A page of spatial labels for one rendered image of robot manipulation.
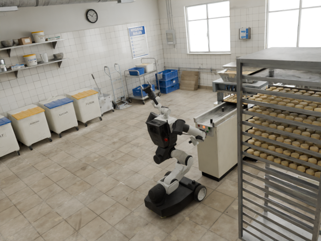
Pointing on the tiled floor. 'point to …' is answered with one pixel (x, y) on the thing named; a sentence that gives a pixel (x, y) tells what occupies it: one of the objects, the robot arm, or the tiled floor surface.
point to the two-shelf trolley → (140, 83)
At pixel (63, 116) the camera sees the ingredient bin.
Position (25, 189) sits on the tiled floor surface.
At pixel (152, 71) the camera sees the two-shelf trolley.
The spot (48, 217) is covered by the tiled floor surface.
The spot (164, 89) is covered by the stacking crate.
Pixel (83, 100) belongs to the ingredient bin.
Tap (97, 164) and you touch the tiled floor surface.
